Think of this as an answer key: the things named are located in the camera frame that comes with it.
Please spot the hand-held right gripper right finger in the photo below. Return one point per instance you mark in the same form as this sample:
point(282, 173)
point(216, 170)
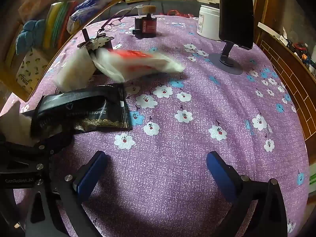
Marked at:
point(221, 177)

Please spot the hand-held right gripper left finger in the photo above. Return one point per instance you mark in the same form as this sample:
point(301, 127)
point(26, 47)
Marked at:
point(90, 177)

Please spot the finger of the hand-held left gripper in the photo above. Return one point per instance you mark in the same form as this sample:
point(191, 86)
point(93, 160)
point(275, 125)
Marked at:
point(55, 140)

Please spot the black foil packet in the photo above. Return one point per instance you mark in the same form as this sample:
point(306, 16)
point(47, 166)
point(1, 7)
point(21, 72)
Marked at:
point(81, 108)

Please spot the red and white wipes packet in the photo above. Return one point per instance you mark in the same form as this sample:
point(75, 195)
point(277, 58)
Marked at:
point(138, 63)

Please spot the yellow rimmed tray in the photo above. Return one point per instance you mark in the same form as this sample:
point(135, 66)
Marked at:
point(74, 27)

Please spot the white sock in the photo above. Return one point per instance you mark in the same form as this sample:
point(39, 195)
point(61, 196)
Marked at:
point(14, 123)
point(74, 71)

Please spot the purple floral tablecloth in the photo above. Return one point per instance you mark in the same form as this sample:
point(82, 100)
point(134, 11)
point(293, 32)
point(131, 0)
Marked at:
point(187, 118)

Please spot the lemon print tissue pack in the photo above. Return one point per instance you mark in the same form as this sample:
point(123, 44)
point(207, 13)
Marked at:
point(30, 69)

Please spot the black motor with gear plate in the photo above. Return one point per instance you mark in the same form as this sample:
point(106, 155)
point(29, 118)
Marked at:
point(96, 43)

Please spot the blue towel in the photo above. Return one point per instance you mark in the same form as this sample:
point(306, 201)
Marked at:
point(29, 35)

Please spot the grey phone stand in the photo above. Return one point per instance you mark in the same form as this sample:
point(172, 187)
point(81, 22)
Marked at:
point(228, 61)

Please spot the colourful striped cloth pack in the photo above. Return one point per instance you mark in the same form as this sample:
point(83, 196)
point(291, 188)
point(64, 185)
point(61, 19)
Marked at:
point(59, 22)

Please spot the brown wooden furniture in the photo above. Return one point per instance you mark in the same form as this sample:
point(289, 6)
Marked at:
point(288, 79)

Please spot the blue and white tissue pack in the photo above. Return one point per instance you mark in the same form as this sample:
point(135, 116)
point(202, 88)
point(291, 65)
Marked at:
point(88, 11)

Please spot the purple eyeglasses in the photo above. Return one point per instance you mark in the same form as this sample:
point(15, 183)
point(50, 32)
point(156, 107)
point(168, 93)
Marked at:
point(116, 19)

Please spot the red black ink bottle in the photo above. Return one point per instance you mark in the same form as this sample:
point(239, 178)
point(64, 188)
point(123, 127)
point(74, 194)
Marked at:
point(147, 26)

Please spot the clear plastic cup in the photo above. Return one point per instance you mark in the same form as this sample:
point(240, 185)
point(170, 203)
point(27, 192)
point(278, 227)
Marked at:
point(141, 10)

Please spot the white plastic jar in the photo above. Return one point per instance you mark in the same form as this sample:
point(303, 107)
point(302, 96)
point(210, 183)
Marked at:
point(208, 22)

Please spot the black phone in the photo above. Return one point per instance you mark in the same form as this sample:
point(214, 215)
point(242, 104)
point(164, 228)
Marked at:
point(235, 12)

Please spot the red plastic bag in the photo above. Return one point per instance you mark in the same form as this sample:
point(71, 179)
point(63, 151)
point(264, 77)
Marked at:
point(181, 13)

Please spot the dark sofa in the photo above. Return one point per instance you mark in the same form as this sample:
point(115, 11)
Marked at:
point(180, 7)

